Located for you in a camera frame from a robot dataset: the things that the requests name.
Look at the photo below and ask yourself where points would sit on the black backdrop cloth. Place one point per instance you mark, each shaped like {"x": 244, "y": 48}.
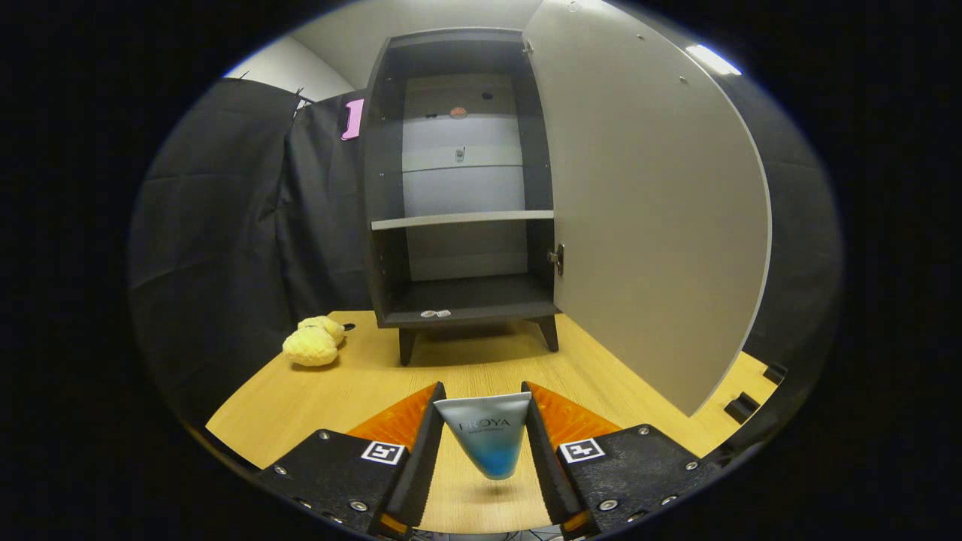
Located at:
{"x": 218, "y": 248}

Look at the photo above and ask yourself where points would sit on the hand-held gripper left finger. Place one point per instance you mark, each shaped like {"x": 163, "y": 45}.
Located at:
{"x": 421, "y": 466}

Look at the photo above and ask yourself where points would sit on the light grey cabinet door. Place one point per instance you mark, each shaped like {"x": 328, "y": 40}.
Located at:
{"x": 646, "y": 225}

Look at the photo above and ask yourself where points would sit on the long ceiling light strip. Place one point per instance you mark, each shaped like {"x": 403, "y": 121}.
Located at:
{"x": 712, "y": 58}

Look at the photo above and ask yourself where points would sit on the white and blue tube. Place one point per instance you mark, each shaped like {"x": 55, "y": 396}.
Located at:
{"x": 485, "y": 436}

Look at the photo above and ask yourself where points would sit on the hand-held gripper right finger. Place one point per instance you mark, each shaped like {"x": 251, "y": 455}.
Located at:
{"x": 545, "y": 466}

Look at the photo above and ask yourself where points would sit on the yellow plush toy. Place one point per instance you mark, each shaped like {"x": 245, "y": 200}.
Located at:
{"x": 310, "y": 347}

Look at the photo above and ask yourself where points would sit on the grey cabinet shelf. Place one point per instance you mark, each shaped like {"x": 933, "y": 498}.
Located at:
{"x": 458, "y": 219}

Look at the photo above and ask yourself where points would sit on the metal door hinge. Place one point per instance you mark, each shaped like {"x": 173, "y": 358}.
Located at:
{"x": 557, "y": 259}

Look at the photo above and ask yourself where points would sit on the small black block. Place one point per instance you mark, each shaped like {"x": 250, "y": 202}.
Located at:
{"x": 775, "y": 373}
{"x": 742, "y": 407}

